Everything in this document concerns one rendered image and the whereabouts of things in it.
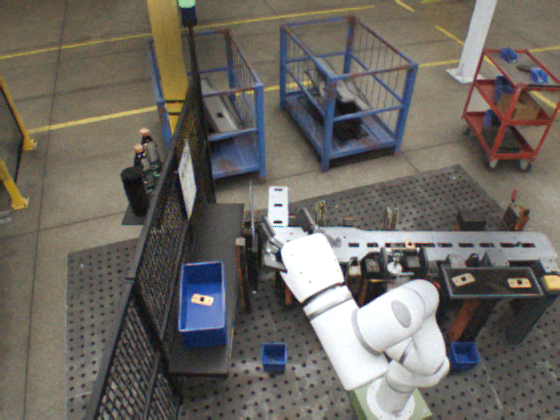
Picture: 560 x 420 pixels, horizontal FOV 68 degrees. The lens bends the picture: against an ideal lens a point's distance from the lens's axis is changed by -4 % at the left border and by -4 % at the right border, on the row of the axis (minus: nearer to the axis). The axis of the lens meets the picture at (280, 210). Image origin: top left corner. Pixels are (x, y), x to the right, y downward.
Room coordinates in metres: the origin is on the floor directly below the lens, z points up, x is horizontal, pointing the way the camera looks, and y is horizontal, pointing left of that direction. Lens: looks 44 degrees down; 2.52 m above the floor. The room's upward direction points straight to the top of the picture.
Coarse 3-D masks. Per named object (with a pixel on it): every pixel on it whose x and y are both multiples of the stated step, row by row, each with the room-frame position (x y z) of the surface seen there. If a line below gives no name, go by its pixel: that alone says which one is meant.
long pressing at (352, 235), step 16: (352, 240) 1.36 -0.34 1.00; (368, 240) 1.36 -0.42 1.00; (384, 240) 1.36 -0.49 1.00; (400, 240) 1.36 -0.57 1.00; (416, 240) 1.36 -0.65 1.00; (432, 240) 1.36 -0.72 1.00; (448, 240) 1.36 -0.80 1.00; (464, 240) 1.36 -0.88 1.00; (480, 240) 1.36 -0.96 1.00; (496, 240) 1.36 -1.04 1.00; (512, 240) 1.36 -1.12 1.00; (528, 240) 1.36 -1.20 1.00; (544, 240) 1.36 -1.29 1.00; (272, 256) 1.27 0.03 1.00; (336, 256) 1.27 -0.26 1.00; (432, 256) 1.26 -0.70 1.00; (464, 256) 1.26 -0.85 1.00; (480, 256) 1.26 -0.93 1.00; (512, 256) 1.26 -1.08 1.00; (528, 256) 1.26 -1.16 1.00; (544, 256) 1.26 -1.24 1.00
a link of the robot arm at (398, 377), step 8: (392, 360) 0.73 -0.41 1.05; (448, 360) 0.65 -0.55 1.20; (392, 368) 0.70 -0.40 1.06; (400, 368) 0.69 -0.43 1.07; (448, 368) 0.63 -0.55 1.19; (392, 376) 0.67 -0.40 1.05; (400, 376) 0.66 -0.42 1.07; (408, 376) 0.65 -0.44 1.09; (416, 376) 0.62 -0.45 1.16; (432, 376) 0.60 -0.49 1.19; (440, 376) 0.60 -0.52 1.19; (392, 384) 0.65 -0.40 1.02; (400, 384) 0.64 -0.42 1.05; (408, 384) 0.62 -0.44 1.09; (416, 384) 0.61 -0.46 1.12; (424, 384) 0.60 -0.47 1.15; (432, 384) 0.59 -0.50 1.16; (400, 392) 0.63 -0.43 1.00; (408, 392) 0.63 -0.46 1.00
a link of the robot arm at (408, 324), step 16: (400, 288) 0.45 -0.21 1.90; (368, 304) 0.39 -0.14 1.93; (384, 304) 0.38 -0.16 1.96; (400, 304) 0.38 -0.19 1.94; (416, 304) 0.41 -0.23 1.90; (368, 320) 0.36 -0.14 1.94; (384, 320) 0.35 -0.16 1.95; (400, 320) 0.35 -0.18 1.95; (416, 320) 0.37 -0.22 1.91; (368, 336) 0.34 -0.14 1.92; (384, 336) 0.33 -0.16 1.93; (400, 336) 0.33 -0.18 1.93
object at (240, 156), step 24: (240, 48) 3.64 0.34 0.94; (240, 72) 3.64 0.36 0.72; (216, 96) 3.58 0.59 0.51; (168, 120) 3.73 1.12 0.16; (216, 120) 3.18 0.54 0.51; (240, 120) 3.29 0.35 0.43; (264, 120) 2.96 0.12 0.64; (168, 144) 2.74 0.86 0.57; (216, 144) 3.10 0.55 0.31; (240, 144) 3.31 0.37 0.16; (264, 144) 2.96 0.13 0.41; (216, 168) 2.95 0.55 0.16; (240, 168) 2.91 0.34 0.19; (264, 168) 2.96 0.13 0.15
